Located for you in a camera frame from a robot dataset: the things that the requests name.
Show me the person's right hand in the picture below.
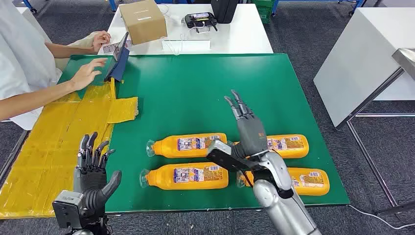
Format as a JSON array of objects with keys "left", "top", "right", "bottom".
[{"left": 69, "top": 58, "right": 108, "bottom": 92}]

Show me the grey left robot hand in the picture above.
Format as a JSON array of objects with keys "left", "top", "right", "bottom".
[{"left": 73, "top": 131, "right": 122, "bottom": 198}]

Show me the orange detergent bottle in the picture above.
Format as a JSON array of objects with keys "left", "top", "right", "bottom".
[
  {"left": 228, "top": 134, "right": 310, "bottom": 160},
  {"left": 139, "top": 162, "right": 230, "bottom": 191},
  {"left": 236, "top": 167, "right": 331, "bottom": 196},
  {"left": 146, "top": 132, "right": 228, "bottom": 159}
]

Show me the large white table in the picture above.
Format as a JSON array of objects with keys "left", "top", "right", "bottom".
[{"left": 313, "top": 7, "right": 415, "bottom": 129}]

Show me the person's left hand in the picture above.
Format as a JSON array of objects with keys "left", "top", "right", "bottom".
[{"left": 92, "top": 30, "right": 112, "bottom": 52}]

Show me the grey metal frame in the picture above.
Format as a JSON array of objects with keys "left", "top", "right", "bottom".
[{"left": 335, "top": 66, "right": 415, "bottom": 217}]

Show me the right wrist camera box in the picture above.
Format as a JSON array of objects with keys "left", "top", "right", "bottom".
[{"left": 206, "top": 140, "right": 257, "bottom": 172}]

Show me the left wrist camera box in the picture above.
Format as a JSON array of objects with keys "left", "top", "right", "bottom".
[{"left": 51, "top": 190, "right": 86, "bottom": 229}]

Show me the person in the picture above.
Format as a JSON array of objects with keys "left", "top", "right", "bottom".
[{"left": 0, "top": 0, "right": 62, "bottom": 130}]

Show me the green plastic crate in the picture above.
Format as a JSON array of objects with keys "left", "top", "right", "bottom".
[{"left": 251, "top": 0, "right": 276, "bottom": 24}]

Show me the brown cardboard box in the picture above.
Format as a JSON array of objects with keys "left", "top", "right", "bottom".
[{"left": 119, "top": 0, "right": 168, "bottom": 46}]

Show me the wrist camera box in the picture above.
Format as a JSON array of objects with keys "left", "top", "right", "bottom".
[
  {"left": 206, "top": 140, "right": 257, "bottom": 172},
  {"left": 51, "top": 190, "right": 86, "bottom": 229}
]

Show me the beige wrist wrap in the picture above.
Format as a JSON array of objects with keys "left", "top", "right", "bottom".
[{"left": 68, "top": 31, "right": 98, "bottom": 49}]

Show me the long white box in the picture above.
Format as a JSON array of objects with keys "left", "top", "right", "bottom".
[{"left": 161, "top": 39, "right": 211, "bottom": 52}]

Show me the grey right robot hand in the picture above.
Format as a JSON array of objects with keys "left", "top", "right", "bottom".
[{"left": 224, "top": 90, "right": 269, "bottom": 157}]

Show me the green table mat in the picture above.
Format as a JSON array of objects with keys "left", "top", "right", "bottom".
[{"left": 57, "top": 53, "right": 351, "bottom": 214}]

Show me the black handheld controller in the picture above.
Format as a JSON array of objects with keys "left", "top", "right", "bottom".
[{"left": 184, "top": 12, "right": 218, "bottom": 33}]

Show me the yellow taped cardboard sheet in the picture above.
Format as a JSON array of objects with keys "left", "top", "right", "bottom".
[{"left": 0, "top": 77, "right": 139, "bottom": 219}]

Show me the tablet in blue case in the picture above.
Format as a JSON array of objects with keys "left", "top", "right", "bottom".
[{"left": 103, "top": 31, "right": 130, "bottom": 82}]

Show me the steel table corner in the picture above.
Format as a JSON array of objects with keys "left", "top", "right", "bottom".
[{"left": 392, "top": 47, "right": 415, "bottom": 82}]

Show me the printed label sheet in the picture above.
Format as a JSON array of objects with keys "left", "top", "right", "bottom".
[{"left": 102, "top": 40, "right": 134, "bottom": 55}]

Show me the white floor cable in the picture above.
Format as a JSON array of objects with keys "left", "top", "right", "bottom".
[{"left": 348, "top": 204, "right": 415, "bottom": 231}]

